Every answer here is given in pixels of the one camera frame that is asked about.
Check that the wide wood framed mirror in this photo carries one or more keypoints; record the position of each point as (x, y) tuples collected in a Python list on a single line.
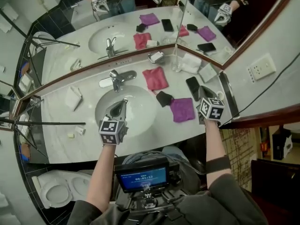
[(70, 39)]

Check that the black tripod light stand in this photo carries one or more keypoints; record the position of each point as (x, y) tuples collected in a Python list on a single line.
[(47, 123)]

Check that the black chest rig mount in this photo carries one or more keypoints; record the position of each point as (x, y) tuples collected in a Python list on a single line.
[(147, 203)]

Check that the thick folded white towel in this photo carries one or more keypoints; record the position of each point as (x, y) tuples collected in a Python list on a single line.
[(191, 63)]

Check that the black cloth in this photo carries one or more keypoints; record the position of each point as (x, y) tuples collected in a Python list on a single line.
[(164, 98)]

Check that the person's dark grey shirt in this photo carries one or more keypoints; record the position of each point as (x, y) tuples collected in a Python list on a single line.
[(234, 200)]

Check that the person's right forearm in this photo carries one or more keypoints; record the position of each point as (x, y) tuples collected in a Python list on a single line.
[(215, 144)]

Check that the white and green card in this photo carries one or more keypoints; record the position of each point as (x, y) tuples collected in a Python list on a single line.
[(207, 72)]

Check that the small pale yellow block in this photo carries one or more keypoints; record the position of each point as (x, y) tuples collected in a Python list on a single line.
[(71, 135)]

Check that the long black ledge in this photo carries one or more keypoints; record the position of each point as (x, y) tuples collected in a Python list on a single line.
[(228, 95)]

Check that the person's left forearm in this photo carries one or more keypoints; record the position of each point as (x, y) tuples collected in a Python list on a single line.
[(100, 177)]

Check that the chrome faucet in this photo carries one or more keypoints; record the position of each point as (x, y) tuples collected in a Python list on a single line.
[(117, 78)]

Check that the person's blue jeans legs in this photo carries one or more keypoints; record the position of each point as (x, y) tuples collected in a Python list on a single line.
[(173, 151)]

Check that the silver soap dish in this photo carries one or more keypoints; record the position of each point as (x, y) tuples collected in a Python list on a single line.
[(161, 59)]

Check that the pink cloth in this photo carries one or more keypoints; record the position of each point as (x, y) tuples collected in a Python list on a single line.
[(154, 78)]

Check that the white toilet paper roll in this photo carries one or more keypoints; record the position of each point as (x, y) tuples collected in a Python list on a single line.
[(220, 94)]

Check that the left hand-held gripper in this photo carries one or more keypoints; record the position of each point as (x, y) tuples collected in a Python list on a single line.
[(111, 131)]

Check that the narrow wood framed mirror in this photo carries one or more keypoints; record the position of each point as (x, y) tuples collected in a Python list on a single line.
[(222, 36)]

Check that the cream wall power socket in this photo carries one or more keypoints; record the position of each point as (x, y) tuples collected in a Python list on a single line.
[(262, 68)]

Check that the small white box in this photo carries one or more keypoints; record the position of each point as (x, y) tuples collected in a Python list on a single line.
[(80, 130)]

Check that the white sink basin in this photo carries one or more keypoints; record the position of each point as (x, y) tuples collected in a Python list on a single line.
[(140, 111)]

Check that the small folded white towel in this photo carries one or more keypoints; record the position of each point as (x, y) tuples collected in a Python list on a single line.
[(73, 98)]

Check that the black smartphone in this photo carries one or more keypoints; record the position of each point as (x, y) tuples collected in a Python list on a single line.
[(192, 87)]

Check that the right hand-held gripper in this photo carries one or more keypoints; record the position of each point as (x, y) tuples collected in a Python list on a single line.
[(212, 109)]

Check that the purple cloth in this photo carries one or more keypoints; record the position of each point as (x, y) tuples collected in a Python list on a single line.
[(182, 110)]

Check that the clear drinking glass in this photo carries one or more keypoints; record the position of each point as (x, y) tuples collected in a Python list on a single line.
[(177, 67)]

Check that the chest mounted monitor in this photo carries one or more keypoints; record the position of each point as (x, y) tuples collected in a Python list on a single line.
[(143, 178)]

